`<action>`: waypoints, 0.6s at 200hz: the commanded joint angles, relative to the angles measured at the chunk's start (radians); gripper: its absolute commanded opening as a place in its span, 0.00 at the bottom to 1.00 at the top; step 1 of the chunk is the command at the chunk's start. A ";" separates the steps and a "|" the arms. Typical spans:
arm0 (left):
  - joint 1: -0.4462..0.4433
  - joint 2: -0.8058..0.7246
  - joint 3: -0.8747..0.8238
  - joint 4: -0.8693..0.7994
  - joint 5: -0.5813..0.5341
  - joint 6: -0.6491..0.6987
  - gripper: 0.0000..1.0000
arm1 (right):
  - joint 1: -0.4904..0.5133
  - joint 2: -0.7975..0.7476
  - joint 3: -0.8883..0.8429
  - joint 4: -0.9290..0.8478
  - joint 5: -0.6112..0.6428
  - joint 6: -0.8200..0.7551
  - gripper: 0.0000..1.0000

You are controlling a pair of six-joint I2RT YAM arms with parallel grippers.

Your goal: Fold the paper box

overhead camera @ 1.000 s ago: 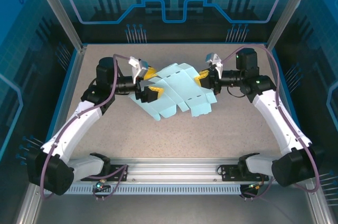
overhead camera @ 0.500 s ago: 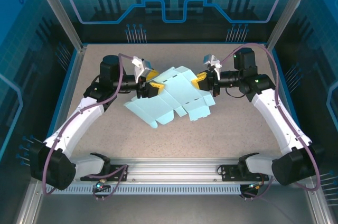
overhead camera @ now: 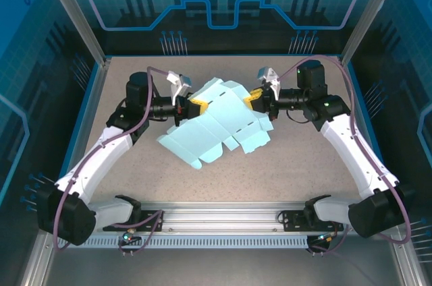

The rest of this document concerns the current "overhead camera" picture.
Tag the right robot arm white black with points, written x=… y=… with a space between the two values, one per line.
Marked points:
x=347 y=144

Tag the left aluminium frame post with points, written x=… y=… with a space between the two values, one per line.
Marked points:
x=74 y=13

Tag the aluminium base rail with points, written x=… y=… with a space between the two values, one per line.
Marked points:
x=219 y=215

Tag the light blue paper box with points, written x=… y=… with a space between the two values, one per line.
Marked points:
x=216 y=124

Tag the aluminium frame post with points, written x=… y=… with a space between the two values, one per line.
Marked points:
x=74 y=13
x=371 y=13

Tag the small connector with green light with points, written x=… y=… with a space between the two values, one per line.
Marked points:
x=127 y=236
x=325 y=237

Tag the right aluminium side rail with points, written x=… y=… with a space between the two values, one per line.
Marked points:
x=354 y=87

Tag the left aluminium side rail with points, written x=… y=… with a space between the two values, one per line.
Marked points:
x=94 y=97

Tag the aluminium side rail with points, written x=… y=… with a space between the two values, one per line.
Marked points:
x=354 y=87
x=94 y=97

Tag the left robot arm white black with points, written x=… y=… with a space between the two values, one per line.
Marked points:
x=101 y=151

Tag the right aluminium frame post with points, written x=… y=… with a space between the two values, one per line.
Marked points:
x=371 y=13

